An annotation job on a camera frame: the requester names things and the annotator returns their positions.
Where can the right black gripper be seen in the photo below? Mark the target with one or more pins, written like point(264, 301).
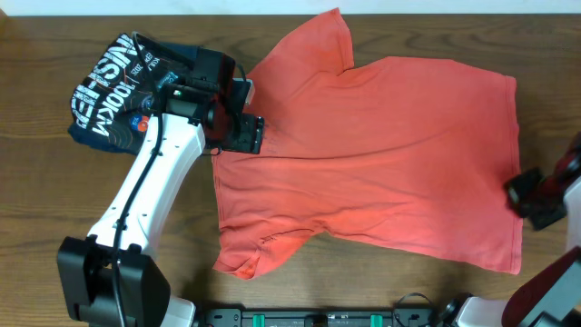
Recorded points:
point(516, 189)

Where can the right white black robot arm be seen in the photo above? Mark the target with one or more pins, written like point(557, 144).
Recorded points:
point(551, 297)

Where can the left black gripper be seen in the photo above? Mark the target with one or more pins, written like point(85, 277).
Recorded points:
point(251, 140)

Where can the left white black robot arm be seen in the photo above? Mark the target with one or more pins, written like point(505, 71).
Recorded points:
point(110, 278)

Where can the orange-red t-shirt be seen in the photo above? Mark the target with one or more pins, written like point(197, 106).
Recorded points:
point(405, 153)

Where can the folded dark printed t-shirt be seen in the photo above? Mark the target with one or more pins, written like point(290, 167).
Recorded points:
point(111, 107)

